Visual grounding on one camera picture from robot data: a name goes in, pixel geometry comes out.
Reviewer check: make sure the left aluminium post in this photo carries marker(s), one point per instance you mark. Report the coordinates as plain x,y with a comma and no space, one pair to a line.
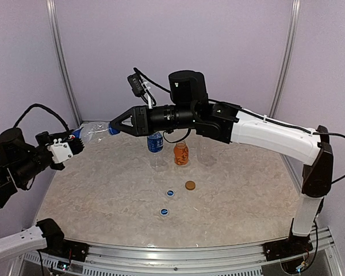
61,59

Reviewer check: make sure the aluminium front rail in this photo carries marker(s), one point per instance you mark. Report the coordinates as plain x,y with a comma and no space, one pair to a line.
242,259

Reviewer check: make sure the orange drink bottle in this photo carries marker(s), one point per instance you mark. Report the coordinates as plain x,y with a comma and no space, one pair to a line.
181,153

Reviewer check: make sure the right aluminium post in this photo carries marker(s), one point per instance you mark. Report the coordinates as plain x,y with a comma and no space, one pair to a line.
287,56

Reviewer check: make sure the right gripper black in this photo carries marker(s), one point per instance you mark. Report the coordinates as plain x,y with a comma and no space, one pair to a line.
140,123

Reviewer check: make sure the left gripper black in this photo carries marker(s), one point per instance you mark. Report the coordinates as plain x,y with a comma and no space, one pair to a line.
45,135

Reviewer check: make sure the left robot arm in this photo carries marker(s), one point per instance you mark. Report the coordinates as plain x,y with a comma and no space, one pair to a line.
20,163

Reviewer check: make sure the aluminium post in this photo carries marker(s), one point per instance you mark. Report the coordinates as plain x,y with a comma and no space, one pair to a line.
287,56
61,59

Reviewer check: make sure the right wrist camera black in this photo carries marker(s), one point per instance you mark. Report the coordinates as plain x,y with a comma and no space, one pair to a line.
141,90

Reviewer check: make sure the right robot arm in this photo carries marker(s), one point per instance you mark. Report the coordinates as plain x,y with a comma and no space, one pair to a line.
192,108

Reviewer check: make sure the blue white cap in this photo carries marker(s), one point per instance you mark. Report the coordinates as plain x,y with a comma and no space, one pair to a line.
164,212

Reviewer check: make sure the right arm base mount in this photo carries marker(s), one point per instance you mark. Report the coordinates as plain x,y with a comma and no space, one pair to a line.
290,246

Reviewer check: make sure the white bottle cap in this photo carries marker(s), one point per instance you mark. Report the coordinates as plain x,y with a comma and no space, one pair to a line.
170,193

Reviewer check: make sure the brown bottle cap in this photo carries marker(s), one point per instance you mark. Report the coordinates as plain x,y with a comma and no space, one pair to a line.
190,185

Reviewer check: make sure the clear bottle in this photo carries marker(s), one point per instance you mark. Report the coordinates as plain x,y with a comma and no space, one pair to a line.
205,153

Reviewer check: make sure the blue bottle cap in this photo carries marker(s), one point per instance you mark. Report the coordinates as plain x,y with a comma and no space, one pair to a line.
112,131

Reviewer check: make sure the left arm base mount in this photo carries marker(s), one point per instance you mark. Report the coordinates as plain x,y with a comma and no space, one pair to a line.
58,245

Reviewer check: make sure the blue label bottle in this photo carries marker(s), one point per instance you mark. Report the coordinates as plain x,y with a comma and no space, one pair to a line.
92,132
155,147

